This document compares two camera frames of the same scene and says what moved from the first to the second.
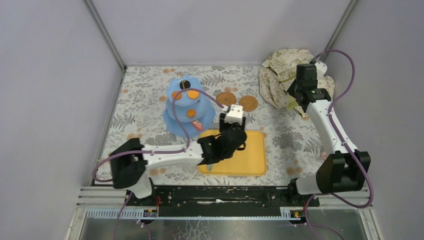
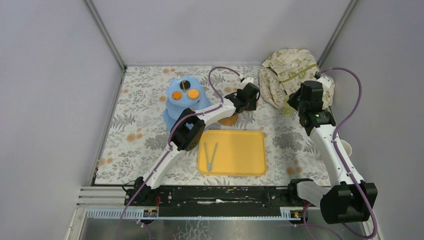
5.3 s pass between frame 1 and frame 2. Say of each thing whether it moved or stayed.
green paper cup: moved
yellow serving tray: stayed
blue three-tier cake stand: stayed
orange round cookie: stayed
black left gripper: moved
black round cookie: stayed
